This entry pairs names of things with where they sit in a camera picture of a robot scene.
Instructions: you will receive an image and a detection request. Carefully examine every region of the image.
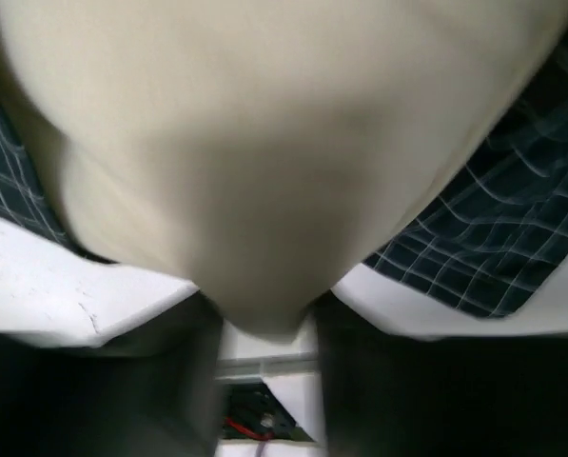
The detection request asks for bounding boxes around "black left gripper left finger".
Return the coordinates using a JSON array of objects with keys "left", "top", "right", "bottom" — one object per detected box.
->
[{"left": 0, "top": 293, "right": 223, "bottom": 456}]

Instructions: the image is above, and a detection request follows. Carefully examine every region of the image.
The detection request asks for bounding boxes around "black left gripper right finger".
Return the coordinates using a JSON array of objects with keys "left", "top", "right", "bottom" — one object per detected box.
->
[{"left": 314, "top": 297, "right": 568, "bottom": 457}]

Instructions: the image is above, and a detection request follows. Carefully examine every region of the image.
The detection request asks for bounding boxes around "dark checked pillowcase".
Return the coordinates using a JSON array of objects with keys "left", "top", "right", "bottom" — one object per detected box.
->
[{"left": 0, "top": 28, "right": 568, "bottom": 320}]

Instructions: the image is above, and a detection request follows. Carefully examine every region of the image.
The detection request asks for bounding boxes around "cream pillow with bear print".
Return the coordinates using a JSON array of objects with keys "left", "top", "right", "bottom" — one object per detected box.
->
[{"left": 0, "top": 1, "right": 568, "bottom": 337}]

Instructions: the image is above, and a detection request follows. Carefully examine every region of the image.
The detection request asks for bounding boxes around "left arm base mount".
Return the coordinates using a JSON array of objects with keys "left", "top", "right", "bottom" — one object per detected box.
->
[{"left": 217, "top": 353, "right": 325, "bottom": 445}]

